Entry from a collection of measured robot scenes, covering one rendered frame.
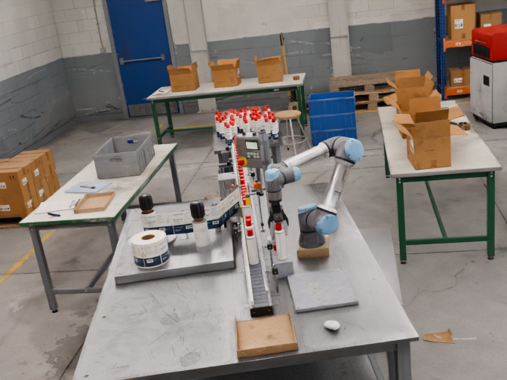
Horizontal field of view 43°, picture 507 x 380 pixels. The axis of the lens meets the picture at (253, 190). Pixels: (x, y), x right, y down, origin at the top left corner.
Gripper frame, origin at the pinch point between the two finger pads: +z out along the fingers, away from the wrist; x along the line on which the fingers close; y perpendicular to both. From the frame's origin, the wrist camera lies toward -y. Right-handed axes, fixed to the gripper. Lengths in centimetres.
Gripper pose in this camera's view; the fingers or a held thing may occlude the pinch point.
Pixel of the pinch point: (279, 234)
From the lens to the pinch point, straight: 338.8
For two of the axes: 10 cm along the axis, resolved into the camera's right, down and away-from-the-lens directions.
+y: -0.6, -3.3, 9.4
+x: -9.9, 1.4, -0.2
